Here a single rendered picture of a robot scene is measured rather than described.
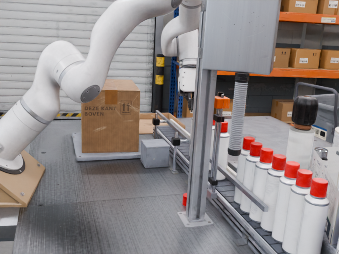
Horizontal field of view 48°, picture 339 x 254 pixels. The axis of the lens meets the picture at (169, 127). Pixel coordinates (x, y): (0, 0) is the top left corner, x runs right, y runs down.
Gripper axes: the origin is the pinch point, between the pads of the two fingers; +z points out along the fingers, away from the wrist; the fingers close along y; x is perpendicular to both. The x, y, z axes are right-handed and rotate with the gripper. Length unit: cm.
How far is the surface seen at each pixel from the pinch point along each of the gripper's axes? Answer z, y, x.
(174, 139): 14.0, -10.4, -7.2
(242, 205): 35, -4, -46
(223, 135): 14.2, -0.9, -29.8
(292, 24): -162, 293, 326
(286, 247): 42, -3, -65
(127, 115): 2.8, -24.7, 11.1
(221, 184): 30.4, -1.2, -26.7
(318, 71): -78, 284, 267
